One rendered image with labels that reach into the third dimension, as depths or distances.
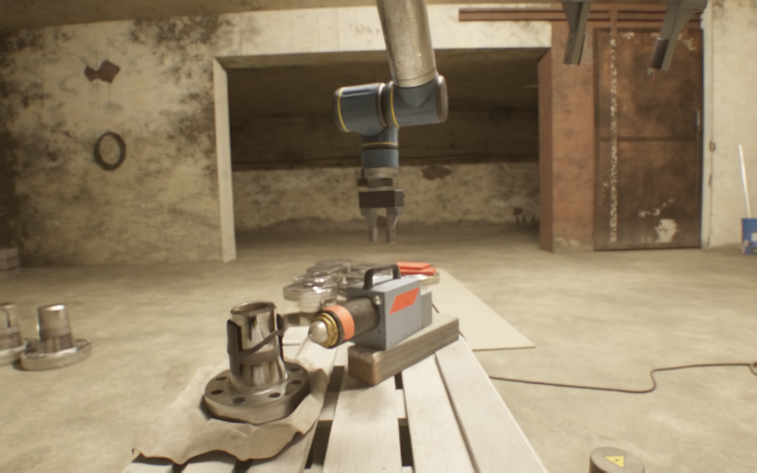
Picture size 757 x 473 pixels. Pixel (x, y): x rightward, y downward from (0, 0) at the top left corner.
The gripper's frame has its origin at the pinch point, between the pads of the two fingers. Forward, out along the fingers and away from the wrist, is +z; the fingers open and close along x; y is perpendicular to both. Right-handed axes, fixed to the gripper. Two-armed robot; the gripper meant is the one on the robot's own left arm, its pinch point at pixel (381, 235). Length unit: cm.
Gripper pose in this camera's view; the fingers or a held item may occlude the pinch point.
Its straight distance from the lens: 116.4
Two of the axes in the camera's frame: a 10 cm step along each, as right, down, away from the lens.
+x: -8.2, -0.2, 5.7
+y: 5.7, -0.8, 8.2
